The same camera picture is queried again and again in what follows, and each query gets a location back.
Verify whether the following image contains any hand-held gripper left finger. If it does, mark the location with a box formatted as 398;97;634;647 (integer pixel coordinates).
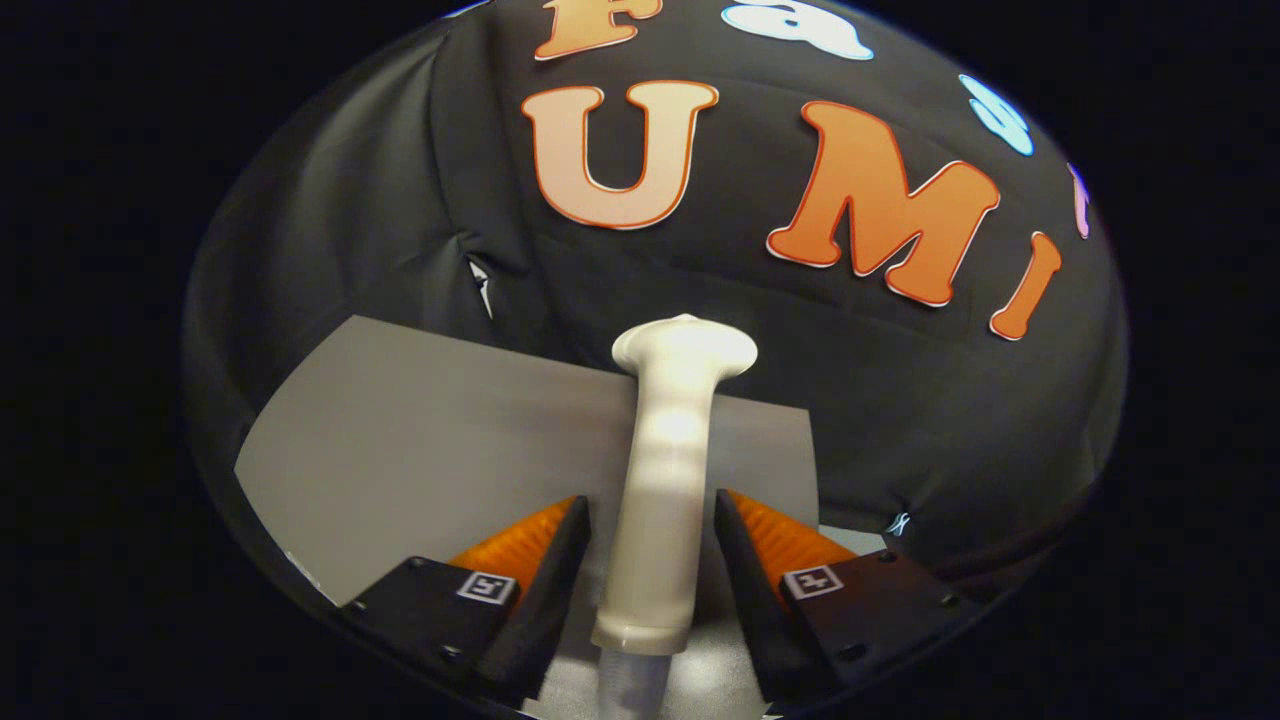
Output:
335;495;591;706

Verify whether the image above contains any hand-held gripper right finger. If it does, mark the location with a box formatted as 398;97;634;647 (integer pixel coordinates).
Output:
714;488;991;706

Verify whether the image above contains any grey ribbed steamer hose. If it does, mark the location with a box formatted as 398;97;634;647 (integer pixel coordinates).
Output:
598;645;672;720

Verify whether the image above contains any grey drawer cabinet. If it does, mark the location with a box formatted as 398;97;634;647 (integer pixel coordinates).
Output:
235;315;821;720

